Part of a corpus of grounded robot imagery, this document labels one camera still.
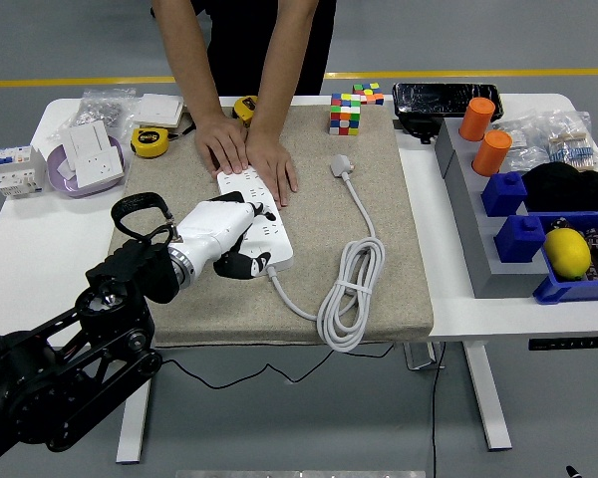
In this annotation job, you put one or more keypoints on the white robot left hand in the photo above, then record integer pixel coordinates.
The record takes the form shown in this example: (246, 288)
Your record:
(211, 229)

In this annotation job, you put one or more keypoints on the person's left hand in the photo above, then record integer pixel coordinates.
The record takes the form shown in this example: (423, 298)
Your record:
(274, 159)

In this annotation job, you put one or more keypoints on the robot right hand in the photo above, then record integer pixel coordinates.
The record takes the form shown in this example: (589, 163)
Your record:
(571, 473)

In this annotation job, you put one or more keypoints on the person's right hand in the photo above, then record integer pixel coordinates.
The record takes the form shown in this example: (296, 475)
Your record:
(224, 144)

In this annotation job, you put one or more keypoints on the person's left forearm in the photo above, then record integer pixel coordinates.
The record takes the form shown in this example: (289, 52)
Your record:
(284, 65)

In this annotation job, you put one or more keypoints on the person's right forearm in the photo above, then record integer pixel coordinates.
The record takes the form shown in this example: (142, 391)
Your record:
(189, 60)

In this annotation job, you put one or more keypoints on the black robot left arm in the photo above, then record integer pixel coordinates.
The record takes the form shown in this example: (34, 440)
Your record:
(80, 358)

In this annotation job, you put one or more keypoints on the yellow tape measure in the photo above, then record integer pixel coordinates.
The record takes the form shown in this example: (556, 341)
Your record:
(149, 142)
(244, 108)

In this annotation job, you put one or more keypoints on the multicoloured puzzle cube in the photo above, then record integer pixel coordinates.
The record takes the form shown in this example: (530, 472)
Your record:
(371, 93)
(345, 114)

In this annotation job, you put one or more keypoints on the grey-brown mat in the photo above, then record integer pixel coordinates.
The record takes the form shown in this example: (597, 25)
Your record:
(229, 313)

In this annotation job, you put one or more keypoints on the person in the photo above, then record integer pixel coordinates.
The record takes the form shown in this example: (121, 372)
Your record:
(239, 40)

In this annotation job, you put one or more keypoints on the white table leg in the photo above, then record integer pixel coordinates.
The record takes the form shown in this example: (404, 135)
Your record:
(488, 398)
(132, 423)

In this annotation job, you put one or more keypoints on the clear bag of screws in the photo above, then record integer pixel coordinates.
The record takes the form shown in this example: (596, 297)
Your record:
(102, 109)

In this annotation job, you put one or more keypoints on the black table control panel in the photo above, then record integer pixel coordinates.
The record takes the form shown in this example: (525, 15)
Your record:
(568, 343)

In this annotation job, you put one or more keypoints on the purple bowl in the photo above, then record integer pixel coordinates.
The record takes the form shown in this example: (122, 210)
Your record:
(62, 186)

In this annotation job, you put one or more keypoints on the black glossy rectangular device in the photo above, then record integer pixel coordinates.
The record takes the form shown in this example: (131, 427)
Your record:
(446, 99)

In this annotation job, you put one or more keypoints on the blue plastic bin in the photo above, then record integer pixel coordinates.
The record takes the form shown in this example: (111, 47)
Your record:
(568, 291)

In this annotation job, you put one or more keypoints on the white circuit breaker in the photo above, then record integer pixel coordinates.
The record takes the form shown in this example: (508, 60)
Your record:
(17, 171)

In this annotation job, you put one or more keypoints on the orange cylinder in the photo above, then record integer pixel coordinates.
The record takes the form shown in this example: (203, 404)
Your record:
(476, 119)
(492, 154)

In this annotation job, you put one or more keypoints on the yellow lemon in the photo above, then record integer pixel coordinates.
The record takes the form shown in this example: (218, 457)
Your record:
(567, 254)

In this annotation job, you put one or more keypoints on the grey stepped block holder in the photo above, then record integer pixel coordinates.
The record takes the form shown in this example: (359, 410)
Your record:
(483, 259)

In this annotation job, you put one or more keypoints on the blue block with knob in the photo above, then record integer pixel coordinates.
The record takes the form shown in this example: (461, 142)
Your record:
(518, 241)
(503, 194)

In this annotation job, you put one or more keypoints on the clear plastic bag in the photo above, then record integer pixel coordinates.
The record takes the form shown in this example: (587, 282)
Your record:
(523, 147)

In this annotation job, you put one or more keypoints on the black cloth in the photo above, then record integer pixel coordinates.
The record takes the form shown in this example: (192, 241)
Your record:
(568, 189)

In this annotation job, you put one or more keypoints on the clear bag of resistors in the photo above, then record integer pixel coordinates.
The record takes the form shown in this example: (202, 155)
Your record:
(575, 144)

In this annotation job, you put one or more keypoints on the white wall switch panel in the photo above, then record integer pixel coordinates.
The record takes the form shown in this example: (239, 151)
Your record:
(157, 109)
(87, 139)

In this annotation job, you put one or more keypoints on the white wall socket panel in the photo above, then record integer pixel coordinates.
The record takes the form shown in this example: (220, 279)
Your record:
(99, 168)

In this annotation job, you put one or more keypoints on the black stand bracket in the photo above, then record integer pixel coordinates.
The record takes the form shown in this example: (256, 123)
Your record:
(418, 127)

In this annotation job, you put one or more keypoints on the grey metal bracket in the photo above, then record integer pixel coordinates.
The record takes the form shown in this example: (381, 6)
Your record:
(421, 357)

